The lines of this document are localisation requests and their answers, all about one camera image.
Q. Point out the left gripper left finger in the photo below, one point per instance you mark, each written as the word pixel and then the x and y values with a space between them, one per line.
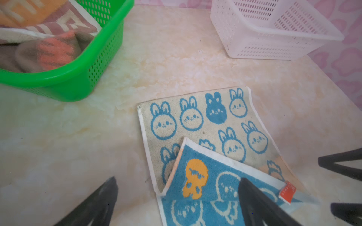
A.
pixel 97 209

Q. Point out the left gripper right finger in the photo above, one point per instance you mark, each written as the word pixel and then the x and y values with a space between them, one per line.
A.
pixel 259 210

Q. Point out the blue bunny towel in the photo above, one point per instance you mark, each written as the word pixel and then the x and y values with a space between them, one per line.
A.
pixel 199 146

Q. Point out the green plastic basket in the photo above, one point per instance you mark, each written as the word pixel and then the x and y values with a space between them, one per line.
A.
pixel 76 80

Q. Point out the orange blue patterned towel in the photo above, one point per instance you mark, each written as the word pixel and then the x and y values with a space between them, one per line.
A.
pixel 34 20

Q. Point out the white plastic basket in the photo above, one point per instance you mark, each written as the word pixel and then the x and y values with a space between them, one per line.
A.
pixel 276 30

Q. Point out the red brown towel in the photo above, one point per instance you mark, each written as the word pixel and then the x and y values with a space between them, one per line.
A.
pixel 36 56

